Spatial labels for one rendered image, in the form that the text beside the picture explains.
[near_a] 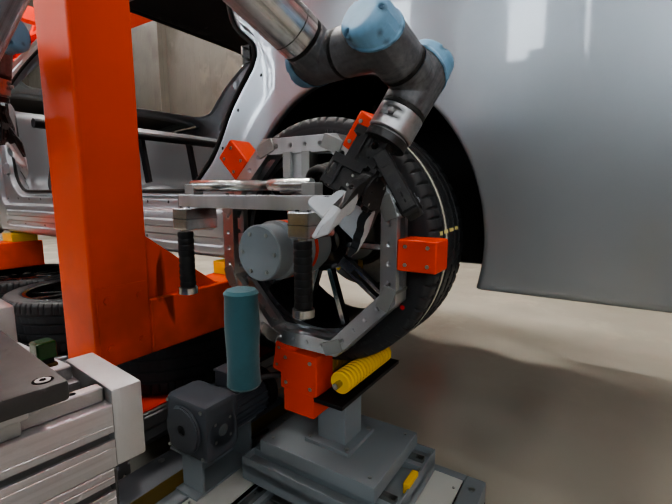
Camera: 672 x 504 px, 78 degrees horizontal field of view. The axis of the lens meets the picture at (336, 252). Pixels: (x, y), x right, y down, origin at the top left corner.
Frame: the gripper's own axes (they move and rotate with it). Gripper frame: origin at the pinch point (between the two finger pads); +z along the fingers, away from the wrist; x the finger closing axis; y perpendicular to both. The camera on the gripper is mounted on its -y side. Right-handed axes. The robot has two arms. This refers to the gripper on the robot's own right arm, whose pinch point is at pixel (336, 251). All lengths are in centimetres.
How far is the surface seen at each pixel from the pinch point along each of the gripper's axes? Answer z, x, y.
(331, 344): 21.2, -37.3, 5.4
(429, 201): -20.0, -31.8, 0.4
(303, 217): -2.3, -5.3, 11.4
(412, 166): -25.3, -30.0, 7.5
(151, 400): 78, -57, 58
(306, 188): -7.3, -6.8, 14.9
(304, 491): 64, -56, -3
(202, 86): -157, -620, 779
